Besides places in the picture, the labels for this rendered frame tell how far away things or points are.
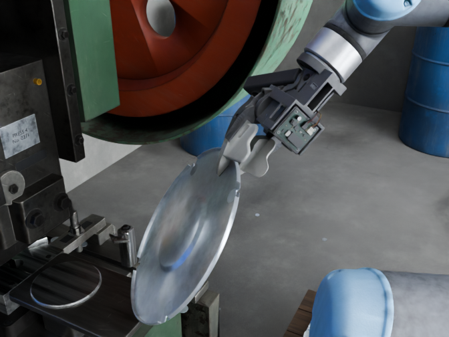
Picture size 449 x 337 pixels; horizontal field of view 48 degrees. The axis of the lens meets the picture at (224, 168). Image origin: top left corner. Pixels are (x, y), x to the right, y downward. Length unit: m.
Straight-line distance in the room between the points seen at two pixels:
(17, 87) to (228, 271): 1.53
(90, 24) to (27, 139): 0.21
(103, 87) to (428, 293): 0.64
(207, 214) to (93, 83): 0.32
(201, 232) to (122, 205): 1.97
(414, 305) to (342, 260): 1.84
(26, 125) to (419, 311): 0.64
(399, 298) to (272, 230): 1.99
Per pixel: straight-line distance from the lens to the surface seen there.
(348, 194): 2.80
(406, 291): 0.48
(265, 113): 0.71
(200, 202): 0.75
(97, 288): 0.94
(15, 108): 0.84
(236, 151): 0.71
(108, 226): 1.19
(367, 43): 0.73
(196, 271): 0.69
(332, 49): 0.71
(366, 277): 0.49
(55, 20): 0.83
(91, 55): 0.88
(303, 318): 1.50
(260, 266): 2.22
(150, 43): 1.09
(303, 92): 0.70
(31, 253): 1.07
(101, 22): 0.89
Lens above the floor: 1.38
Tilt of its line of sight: 28 degrees down
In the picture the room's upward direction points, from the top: straight up
